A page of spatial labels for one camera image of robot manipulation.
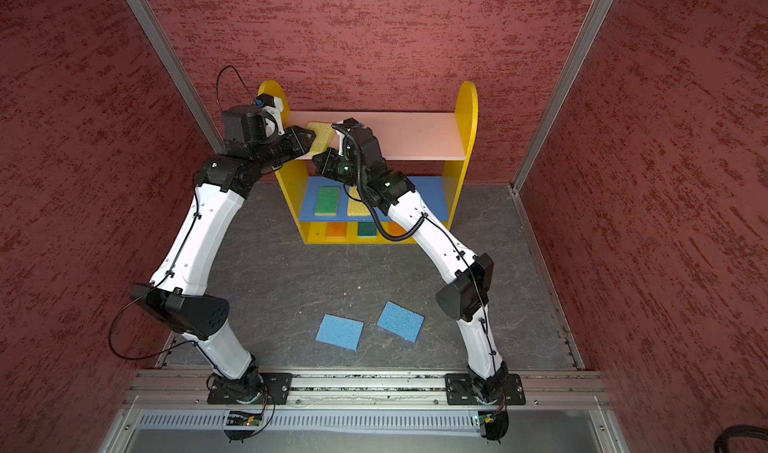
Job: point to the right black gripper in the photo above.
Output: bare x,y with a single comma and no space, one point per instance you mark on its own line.
332,167

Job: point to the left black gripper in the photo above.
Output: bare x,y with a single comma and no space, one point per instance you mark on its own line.
297,136

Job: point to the yellow sponge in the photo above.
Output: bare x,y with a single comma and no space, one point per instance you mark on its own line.
355,206
324,134

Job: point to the bright green sponge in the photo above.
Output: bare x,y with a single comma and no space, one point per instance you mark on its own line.
327,201

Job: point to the dark green sponge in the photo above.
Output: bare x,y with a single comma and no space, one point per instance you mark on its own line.
367,230

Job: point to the tan orange-backed sponge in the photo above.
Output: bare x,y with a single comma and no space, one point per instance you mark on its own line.
336,230

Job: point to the orange sponge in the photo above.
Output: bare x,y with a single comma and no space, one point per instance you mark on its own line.
396,230

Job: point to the light blue sponge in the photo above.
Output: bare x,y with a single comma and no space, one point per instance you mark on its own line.
400,321
340,332

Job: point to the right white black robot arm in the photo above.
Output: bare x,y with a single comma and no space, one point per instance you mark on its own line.
399,213

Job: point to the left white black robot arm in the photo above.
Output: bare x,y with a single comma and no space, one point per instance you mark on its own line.
177,294

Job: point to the yellow shelf with coloured boards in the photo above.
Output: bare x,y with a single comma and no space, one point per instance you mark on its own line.
432,148

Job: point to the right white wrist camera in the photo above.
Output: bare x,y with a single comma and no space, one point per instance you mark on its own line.
350,124

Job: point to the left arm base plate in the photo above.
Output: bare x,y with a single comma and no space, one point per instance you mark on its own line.
254,388

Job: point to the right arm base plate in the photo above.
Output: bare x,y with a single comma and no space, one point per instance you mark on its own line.
465,389

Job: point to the aluminium mounting rail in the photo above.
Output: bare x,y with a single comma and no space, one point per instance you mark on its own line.
371,389

